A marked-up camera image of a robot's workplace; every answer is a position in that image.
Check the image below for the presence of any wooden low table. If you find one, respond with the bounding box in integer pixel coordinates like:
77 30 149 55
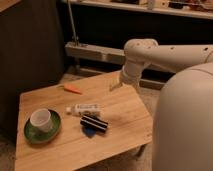
15 72 152 171

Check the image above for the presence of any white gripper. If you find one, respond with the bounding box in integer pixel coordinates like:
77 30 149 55
109 65 142 91

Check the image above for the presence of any grey metal shelf rack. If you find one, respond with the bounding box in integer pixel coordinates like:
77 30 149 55
60 0 213 91

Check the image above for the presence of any blue flat object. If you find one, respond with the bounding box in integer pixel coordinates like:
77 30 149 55
82 127 96 137

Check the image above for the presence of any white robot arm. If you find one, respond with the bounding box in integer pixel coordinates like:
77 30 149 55
115 39 213 171

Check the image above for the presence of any black striped box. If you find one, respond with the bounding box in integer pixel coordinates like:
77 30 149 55
80 115 108 133

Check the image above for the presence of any white cup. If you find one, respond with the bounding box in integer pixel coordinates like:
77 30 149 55
30 108 53 132

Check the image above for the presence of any white plastic bottle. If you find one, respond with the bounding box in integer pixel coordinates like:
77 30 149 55
66 104 100 116

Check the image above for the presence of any green plate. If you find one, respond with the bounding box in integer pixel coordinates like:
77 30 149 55
24 108 61 144

